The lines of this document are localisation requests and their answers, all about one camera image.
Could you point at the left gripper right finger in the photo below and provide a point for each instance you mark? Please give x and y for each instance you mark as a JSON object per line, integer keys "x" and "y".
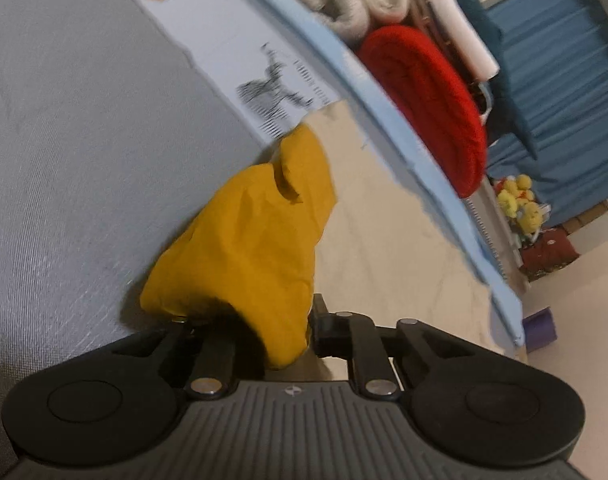
{"x": 382, "y": 361}

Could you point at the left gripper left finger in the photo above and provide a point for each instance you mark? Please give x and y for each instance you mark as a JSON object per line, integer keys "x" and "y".
{"x": 204, "y": 357}

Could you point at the beige and yellow jacket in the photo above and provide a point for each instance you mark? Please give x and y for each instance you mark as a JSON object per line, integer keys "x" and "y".
{"x": 322, "y": 217}

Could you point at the light blue blanket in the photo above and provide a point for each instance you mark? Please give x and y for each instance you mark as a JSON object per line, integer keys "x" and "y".
{"x": 408, "y": 157}

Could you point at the dark red cushion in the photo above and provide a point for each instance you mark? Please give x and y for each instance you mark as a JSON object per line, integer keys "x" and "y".
{"x": 552, "y": 251}

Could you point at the yellow plush toys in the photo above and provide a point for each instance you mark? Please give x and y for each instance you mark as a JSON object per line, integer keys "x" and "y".
{"x": 517, "y": 201}

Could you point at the red folded blanket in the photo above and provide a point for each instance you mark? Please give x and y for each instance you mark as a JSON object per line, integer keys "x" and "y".
{"x": 432, "y": 97}

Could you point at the grey printed bed sheet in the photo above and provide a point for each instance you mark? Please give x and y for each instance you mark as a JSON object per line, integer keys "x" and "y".
{"x": 110, "y": 140}

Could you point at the white folded pillow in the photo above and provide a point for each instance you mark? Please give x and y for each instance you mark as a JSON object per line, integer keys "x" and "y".
{"x": 468, "y": 44}

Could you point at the blue curtain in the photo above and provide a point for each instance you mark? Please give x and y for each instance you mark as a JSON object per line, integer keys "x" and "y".
{"x": 557, "y": 56}

